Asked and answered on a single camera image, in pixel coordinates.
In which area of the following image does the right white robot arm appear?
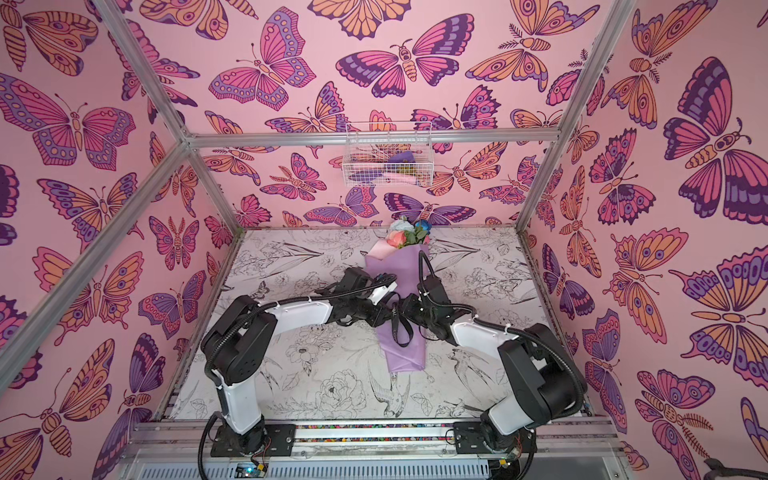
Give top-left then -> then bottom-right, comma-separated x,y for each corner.
400,252 -> 587,452

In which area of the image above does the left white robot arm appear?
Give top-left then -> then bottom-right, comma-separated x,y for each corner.
201,267 -> 397,456

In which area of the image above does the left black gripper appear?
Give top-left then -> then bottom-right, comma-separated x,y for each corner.
347,294 -> 398,329

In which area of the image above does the blue fake flower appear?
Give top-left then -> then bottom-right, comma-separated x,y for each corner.
414,219 -> 432,239

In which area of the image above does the pink purple wrapping paper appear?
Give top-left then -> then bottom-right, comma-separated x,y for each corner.
365,239 -> 429,374

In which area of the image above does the black ribbon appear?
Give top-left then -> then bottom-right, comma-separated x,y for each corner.
388,292 -> 419,348

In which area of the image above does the white wire basket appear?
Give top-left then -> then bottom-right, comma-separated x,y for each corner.
340,121 -> 435,188

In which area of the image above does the pink fake rose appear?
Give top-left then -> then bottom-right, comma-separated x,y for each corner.
386,230 -> 408,249

